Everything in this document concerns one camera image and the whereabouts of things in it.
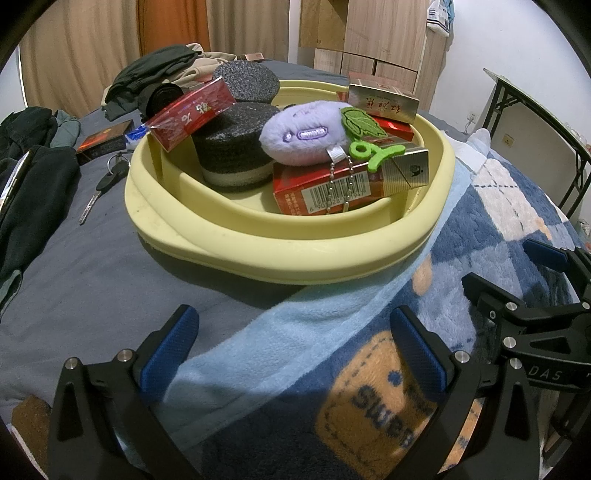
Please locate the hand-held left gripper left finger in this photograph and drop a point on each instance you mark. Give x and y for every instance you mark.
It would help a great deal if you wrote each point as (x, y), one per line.
(168, 355)

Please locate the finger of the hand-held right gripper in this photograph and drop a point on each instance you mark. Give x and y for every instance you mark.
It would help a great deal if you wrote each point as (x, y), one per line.
(498, 300)
(547, 254)

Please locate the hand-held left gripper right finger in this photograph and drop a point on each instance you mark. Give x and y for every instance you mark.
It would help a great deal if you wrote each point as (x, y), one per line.
(418, 355)

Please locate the yellow plastic basin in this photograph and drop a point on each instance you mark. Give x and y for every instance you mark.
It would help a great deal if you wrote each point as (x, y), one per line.
(277, 244)

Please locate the red and silver cigarette pack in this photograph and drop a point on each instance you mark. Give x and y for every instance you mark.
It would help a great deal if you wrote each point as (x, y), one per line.
(383, 104)
(411, 170)

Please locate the thick red box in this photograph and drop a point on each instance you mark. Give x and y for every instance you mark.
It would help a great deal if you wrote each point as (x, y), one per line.
(314, 189)

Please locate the large black foam disc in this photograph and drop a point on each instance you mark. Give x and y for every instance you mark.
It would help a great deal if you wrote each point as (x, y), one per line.
(231, 143)

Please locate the glossy red cigarette pack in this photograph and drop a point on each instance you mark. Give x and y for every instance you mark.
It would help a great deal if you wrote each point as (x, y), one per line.
(189, 115)

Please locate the small black foam disc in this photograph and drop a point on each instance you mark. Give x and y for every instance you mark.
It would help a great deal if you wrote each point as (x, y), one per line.
(249, 81)

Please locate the blue plaid fleece blanket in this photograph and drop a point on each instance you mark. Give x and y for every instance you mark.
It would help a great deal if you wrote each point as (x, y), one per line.
(485, 221)

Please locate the brown textured piece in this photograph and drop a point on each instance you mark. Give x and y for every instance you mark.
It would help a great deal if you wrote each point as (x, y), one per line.
(30, 415)

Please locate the black folding table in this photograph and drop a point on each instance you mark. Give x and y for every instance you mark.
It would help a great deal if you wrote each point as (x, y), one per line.
(531, 101)

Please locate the black jacket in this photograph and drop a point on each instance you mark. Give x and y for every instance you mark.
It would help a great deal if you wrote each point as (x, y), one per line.
(41, 207)

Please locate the blue wrapper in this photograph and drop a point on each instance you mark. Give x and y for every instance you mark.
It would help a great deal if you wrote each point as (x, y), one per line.
(136, 134)

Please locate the dark red cigarette pack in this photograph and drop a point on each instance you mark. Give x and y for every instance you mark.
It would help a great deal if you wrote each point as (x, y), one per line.
(104, 141)

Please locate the grey teal cloth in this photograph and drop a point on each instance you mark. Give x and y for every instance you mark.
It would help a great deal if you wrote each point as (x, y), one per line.
(67, 129)

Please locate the black rolled cloth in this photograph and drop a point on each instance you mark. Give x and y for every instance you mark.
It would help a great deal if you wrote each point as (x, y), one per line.
(159, 98)

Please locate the white hanging plastic bag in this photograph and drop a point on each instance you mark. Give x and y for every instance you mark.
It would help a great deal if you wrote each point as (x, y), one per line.
(438, 16)

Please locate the dark green jacket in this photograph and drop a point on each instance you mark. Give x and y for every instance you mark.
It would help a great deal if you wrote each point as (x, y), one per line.
(27, 129)

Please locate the wooden wardrobe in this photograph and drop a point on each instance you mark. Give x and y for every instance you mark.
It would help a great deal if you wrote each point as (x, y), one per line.
(383, 37)

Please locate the dark green garment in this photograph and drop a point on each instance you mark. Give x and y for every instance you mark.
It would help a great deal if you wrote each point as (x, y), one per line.
(147, 74)

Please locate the beige garment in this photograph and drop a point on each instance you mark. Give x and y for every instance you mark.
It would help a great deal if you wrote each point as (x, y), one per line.
(207, 64)

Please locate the brown flat box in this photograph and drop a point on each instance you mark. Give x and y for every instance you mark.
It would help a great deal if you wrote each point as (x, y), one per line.
(255, 56)

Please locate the beige curtain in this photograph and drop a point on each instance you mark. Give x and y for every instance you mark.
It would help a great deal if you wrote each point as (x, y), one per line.
(249, 27)
(78, 46)

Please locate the orange curtain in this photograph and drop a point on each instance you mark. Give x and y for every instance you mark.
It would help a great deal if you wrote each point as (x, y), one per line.
(173, 23)

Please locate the wall socket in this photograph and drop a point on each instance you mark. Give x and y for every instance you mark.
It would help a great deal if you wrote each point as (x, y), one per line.
(471, 116)
(508, 140)

